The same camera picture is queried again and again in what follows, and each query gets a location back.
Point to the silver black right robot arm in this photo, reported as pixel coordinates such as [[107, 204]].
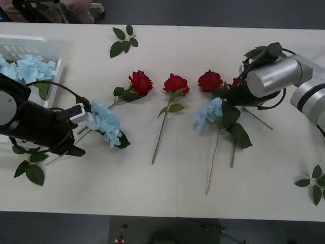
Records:
[[274, 73]]

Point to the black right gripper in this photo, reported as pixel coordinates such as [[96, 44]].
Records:
[[240, 97]]

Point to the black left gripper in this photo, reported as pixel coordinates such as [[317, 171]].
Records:
[[59, 134]]

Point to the pale grey left wrist camera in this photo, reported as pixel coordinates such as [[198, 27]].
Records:
[[80, 116]]

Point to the person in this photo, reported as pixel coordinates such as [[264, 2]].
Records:
[[73, 5]]

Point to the pale blue flower green stem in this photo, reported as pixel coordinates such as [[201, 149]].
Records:
[[6, 69], [33, 67], [106, 122]]

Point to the pale blue flower long stem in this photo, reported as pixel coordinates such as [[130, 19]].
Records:
[[208, 113]]

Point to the shallow white plastic box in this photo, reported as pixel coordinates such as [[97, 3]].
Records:
[[25, 42]]

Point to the red rose long green stem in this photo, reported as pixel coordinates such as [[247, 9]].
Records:
[[234, 83], [209, 81], [176, 85]]

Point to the loose green leaf twig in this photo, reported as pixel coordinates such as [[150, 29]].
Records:
[[116, 48], [34, 174], [275, 48], [317, 194]]

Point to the red rose short green stem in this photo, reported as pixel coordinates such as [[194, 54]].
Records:
[[141, 82]]

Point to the black office chair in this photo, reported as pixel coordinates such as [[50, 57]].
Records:
[[30, 12]]

